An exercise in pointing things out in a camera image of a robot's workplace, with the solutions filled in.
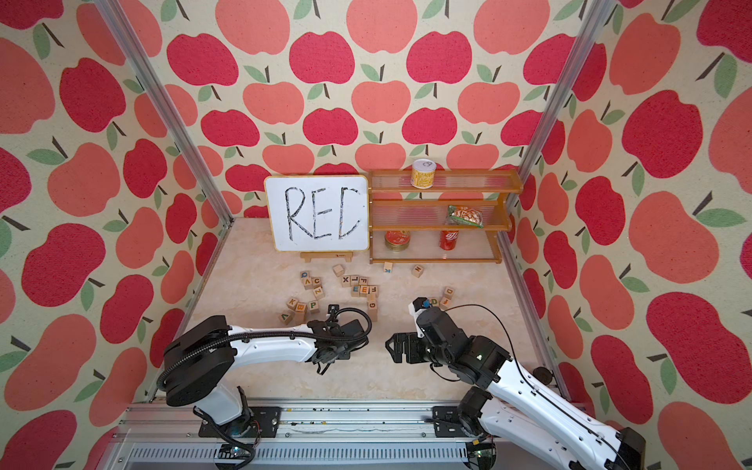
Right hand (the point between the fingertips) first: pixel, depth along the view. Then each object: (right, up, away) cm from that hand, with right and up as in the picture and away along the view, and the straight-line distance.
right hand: (401, 349), depth 74 cm
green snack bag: (+24, +37, +21) cm, 49 cm away
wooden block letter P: (-27, +7, +20) cm, 34 cm away
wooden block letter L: (-14, +15, +25) cm, 32 cm away
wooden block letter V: (-35, +4, +17) cm, 39 cm away
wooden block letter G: (-8, +6, +19) cm, 22 cm away
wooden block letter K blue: (-2, +19, +30) cm, 35 cm away
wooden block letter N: (+8, +18, +29) cm, 35 cm away
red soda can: (+20, +28, +31) cm, 46 cm away
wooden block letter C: (-27, +14, +25) cm, 39 cm away
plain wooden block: (-20, +17, +30) cm, 40 cm away
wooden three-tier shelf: (+22, +40, +54) cm, 71 cm away
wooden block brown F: (-7, +12, +25) cm, 28 cm away
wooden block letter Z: (-26, +11, +22) cm, 36 cm away
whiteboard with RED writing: (-27, +37, +25) cm, 53 cm away
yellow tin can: (+8, +49, +14) cm, 51 cm away
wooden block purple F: (-11, +14, +26) cm, 31 cm away
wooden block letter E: (-10, +12, +23) cm, 28 cm away
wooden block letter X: (-17, +14, +26) cm, 34 cm away
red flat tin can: (+2, +29, +34) cm, 45 cm away
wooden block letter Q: (-32, +16, +28) cm, 45 cm away
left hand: (-16, -6, +12) cm, 21 cm away
